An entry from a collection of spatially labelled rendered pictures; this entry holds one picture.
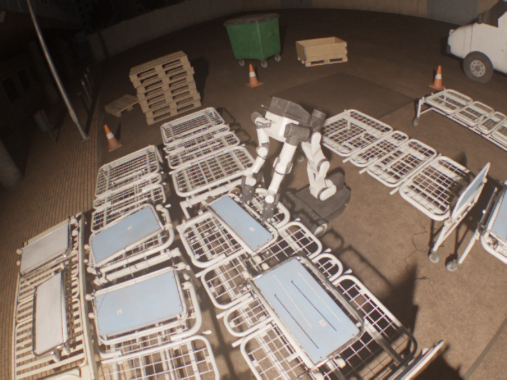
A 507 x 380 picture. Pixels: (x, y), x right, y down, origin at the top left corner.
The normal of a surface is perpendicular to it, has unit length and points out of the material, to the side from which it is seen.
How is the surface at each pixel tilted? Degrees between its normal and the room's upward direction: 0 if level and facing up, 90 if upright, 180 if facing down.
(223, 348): 0
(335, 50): 90
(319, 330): 5
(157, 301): 8
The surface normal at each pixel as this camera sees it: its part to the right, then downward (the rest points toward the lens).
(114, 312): -0.12, -0.66
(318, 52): 0.14, 0.64
